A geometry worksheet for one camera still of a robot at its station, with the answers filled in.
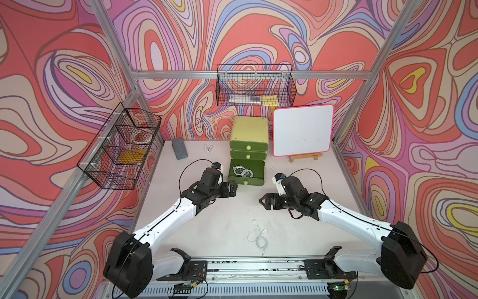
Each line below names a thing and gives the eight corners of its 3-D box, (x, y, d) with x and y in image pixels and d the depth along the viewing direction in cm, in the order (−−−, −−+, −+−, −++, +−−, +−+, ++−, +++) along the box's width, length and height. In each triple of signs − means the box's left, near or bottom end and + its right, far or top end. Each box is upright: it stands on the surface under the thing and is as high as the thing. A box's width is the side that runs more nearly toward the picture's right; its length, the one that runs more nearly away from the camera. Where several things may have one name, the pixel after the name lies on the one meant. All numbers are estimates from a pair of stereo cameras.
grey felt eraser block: (177, 160, 113) (175, 156, 110) (171, 143, 122) (170, 139, 119) (189, 156, 115) (187, 152, 112) (183, 140, 124) (181, 136, 121)
